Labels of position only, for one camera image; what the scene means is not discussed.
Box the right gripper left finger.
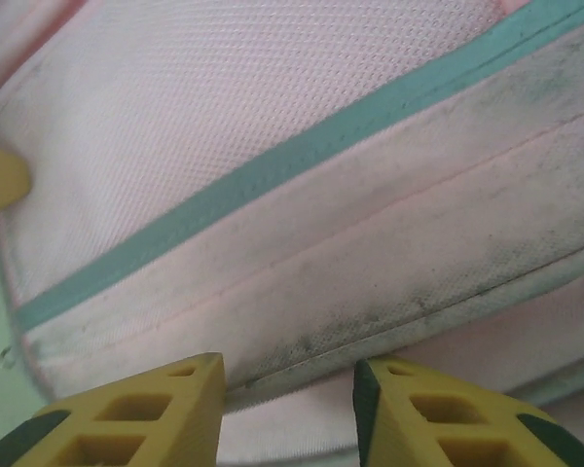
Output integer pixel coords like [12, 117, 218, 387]
[0, 352, 225, 467]

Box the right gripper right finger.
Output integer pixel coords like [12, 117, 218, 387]
[352, 356, 566, 467]

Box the pink backpack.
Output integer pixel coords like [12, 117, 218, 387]
[0, 0, 584, 467]

